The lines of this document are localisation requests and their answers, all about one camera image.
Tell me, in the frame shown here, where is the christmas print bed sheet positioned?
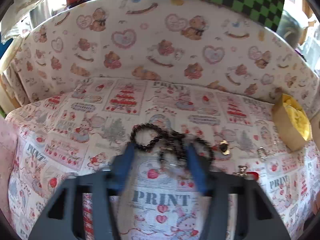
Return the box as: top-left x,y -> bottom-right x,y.
7,77 -> 319,239

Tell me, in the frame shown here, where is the small silver ring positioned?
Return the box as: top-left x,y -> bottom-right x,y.
257,146 -> 267,162

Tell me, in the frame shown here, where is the yellow cloth lining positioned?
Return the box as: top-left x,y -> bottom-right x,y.
283,96 -> 311,141

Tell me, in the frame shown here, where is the black bead bracelet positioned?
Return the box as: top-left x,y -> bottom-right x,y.
129,122 -> 216,167

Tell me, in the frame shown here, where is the gold black ring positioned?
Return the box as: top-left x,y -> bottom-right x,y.
219,140 -> 231,156

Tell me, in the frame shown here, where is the gold octagonal jewelry box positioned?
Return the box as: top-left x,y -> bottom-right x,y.
272,94 -> 312,152

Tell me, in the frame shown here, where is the silver charm earring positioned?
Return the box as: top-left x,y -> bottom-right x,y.
233,165 -> 247,179

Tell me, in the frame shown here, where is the bear print cloth cover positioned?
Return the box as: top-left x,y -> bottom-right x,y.
1,0 -> 319,116

